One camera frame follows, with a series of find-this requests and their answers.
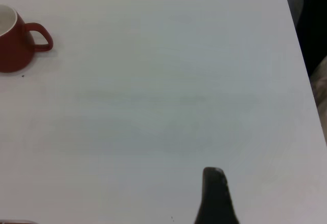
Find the black fabric object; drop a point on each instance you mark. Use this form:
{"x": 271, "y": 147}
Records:
{"x": 313, "y": 29}

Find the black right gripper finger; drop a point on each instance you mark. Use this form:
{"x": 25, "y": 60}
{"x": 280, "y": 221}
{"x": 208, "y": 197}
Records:
{"x": 215, "y": 201}

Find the red ceramic mug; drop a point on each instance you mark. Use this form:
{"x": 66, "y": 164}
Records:
{"x": 12, "y": 52}

